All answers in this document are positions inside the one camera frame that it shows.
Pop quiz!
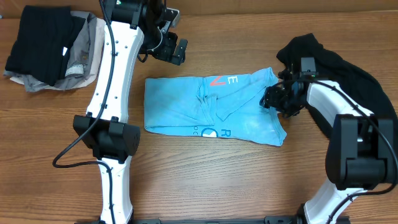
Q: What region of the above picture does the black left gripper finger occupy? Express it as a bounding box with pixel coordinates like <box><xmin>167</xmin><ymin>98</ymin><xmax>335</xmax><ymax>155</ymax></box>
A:
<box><xmin>172</xmin><ymin>39</ymin><xmax>188</xmax><ymax>65</ymax></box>
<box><xmin>161</xmin><ymin>7</ymin><xmax>180</xmax><ymax>33</ymax></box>

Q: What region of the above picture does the light blue printed t-shirt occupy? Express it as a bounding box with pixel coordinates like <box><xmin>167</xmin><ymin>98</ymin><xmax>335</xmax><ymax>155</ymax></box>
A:
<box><xmin>144</xmin><ymin>67</ymin><xmax>287</xmax><ymax>146</ymax></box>

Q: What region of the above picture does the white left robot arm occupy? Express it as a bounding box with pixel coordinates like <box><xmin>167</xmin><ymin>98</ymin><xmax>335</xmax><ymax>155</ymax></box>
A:
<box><xmin>73</xmin><ymin>0</ymin><xmax>188</xmax><ymax>223</ymax></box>

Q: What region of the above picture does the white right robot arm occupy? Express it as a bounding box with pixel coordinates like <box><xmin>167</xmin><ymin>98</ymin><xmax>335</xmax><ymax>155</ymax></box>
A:
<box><xmin>260</xmin><ymin>80</ymin><xmax>397</xmax><ymax>223</ymax></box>

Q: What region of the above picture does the black garment on right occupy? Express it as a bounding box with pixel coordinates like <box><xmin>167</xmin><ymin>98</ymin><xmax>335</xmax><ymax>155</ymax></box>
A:
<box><xmin>276</xmin><ymin>33</ymin><xmax>397</xmax><ymax>141</ymax></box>

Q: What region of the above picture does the grey folded garment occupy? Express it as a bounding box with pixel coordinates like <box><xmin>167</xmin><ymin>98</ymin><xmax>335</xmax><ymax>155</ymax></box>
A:
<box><xmin>3</xmin><ymin>11</ymin><xmax>98</xmax><ymax>93</ymax></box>

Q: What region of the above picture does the black folded garment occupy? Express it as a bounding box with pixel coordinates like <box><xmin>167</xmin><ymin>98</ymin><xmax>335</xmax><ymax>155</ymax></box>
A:
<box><xmin>5</xmin><ymin>6</ymin><xmax>86</xmax><ymax>86</ymax></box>

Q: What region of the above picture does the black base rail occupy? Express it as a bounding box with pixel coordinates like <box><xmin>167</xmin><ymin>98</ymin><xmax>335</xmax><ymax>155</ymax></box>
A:
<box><xmin>133</xmin><ymin>215</ymin><xmax>351</xmax><ymax>224</ymax></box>

